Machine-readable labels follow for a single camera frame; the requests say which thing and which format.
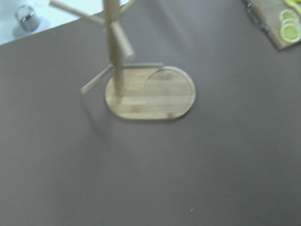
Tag wooden cup rack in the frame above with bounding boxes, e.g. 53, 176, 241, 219
50, 0, 196, 121

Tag small steel cup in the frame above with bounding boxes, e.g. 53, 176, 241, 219
15, 5, 40, 32

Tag lemon slice middle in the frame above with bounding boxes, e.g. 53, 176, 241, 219
280, 18, 300, 29

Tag lemon slice near handle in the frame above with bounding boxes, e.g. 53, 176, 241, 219
279, 9, 298, 22

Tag bamboo cutting board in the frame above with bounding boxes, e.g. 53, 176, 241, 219
244, 0, 301, 50

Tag lemon slice far end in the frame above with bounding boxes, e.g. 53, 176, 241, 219
280, 24, 301, 43

